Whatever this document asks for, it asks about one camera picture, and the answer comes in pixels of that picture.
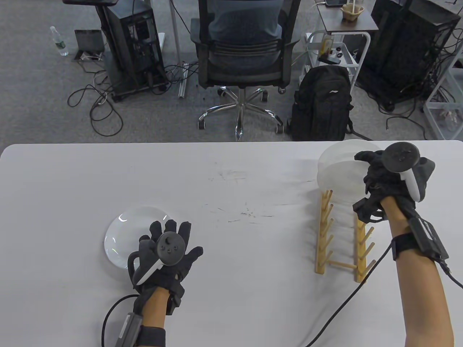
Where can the person's right hand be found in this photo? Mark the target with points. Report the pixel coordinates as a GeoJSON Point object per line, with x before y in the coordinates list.
{"type": "Point", "coordinates": [383, 182]}

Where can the person's left hand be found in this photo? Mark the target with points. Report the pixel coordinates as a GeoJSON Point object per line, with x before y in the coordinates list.
{"type": "Point", "coordinates": [171, 227]}

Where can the wooden dish rack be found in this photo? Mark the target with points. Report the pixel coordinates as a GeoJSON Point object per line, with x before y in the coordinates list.
{"type": "Point", "coordinates": [319, 253]}

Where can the person's right forearm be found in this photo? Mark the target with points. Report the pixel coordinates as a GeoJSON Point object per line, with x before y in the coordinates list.
{"type": "Point", "coordinates": [423, 289]}

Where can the person's left forearm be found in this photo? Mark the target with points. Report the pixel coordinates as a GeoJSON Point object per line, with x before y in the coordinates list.
{"type": "Point", "coordinates": [155, 311]}

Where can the black round controller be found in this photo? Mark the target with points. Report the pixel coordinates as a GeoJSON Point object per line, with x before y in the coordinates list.
{"type": "Point", "coordinates": [400, 156]}
{"type": "Point", "coordinates": [171, 248]}

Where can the black backpack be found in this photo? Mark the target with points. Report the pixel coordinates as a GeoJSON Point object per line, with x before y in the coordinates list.
{"type": "Point", "coordinates": [322, 105]}

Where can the black flat device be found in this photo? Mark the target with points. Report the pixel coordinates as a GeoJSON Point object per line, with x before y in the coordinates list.
{"type": "Point", "coordinates": [329, 59]}

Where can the black computer tower cart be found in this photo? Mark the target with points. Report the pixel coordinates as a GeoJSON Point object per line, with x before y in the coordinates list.
{"type": "Point", "coordinates": [408, 47]}

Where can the aluminium profile bar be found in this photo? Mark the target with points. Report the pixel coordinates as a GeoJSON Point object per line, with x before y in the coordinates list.
{"type": "Point", "coordinates": [182, 86]}

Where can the yellow bottle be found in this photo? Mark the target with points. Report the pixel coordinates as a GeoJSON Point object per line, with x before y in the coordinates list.
{"type": "Point", "coordinates": [326, 45]}

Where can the white side cart brown top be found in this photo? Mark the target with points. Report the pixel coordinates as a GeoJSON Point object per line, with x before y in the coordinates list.
{"type": "Point", "coordinates": [336, 23]}

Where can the black office chair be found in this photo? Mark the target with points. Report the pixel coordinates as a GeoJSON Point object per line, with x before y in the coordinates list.
{"type": "Point", "coordinates": [246, 77]}

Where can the beige bowl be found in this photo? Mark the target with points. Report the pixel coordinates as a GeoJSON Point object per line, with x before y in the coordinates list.
{"type": "Point", "coordinates": [351, 14]}

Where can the dark phone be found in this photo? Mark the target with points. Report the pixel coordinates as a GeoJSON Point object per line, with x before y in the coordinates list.
{"type": "Point", "coordinates": [334, 3]}

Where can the black computer tower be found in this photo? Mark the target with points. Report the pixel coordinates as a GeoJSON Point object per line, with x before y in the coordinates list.
{"type": "Point", "coordinates": [130, 39]}

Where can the white table leg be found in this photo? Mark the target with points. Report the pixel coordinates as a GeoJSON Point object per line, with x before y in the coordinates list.
{"type": "Point", "coordinates": [176, 32]}

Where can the clear water bottle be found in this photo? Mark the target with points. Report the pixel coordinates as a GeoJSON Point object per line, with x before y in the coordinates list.
{"type": "Point", "coordinates": [59, 41]}

